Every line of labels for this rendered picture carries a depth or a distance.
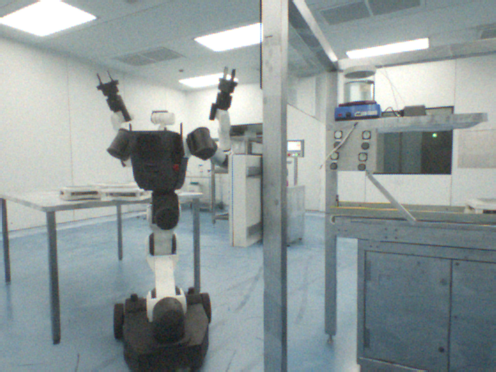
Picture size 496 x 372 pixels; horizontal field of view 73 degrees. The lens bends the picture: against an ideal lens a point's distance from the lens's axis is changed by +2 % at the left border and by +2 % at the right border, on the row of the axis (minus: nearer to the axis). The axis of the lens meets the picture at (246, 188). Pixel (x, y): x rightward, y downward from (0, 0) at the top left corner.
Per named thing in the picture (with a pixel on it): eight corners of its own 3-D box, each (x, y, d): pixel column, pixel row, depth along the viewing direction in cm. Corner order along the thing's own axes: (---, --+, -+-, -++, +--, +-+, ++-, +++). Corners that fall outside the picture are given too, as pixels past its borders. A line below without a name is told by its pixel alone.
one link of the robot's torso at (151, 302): (186, 320, 179) (186, 296, 178) (147, 326, 173) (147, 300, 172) (182, 305, 198) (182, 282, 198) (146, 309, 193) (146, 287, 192)
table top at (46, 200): (-4, 196, 294) (-4, 192, 294) (120, 189, 371) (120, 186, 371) (44, 212, 187) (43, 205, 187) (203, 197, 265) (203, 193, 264)
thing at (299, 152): (285, 185, 457) (285, 139, 452) (288, 185, 466) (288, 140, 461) (301, 185, 446) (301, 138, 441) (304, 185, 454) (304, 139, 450)
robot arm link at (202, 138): (220, 156, 181) (209, 143, 169) (205, 162, 183) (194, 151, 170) (215, 138, 186) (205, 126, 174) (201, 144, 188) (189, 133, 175)
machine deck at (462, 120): (325, 130, 156) (325, 121, 156) (338, 136, 190) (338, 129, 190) (488, 121, 131) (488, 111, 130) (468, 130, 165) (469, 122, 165)
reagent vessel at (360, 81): (339, 104, 159) (340, 63, 158) (344, 108, 173) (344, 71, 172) (375, 100, 153) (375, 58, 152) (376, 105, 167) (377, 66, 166)
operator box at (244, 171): (228, 246, 94) (228, 154, 93) (251, 235, 110) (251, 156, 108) (248, 248, 92) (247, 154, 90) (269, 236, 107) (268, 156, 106)
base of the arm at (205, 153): (219, 157, 178) (212, 146, 168) (197, 165, 180) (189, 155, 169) (213, 135, 185) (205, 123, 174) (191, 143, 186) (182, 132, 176)
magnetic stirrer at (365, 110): (333, 122, 157) (333, 103, 157) (340, 127, 177) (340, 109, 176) (379, 119, 149) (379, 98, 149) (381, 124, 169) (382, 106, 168)
